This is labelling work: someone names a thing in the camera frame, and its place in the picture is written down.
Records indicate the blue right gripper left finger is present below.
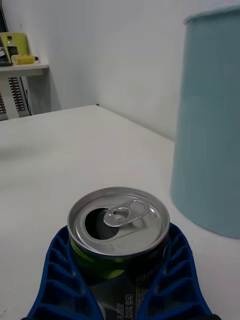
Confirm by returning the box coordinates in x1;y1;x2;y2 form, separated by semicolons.
20;224;105;320

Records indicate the yellow bottle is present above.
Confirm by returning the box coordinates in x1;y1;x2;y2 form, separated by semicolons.
10;54;40;65

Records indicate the white side desk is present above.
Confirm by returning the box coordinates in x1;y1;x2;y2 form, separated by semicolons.
0;62;50;121

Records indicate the pale blue waste bin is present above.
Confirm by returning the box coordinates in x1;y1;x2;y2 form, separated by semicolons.
170;5;240;240

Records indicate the green and black drink can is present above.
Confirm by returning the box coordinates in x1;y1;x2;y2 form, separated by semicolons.
66;185;171;320

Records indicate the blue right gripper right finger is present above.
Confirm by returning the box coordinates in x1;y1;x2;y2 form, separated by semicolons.
136;222;222;320

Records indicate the yellow-green box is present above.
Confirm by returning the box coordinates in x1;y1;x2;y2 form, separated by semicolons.
0;32;29;63

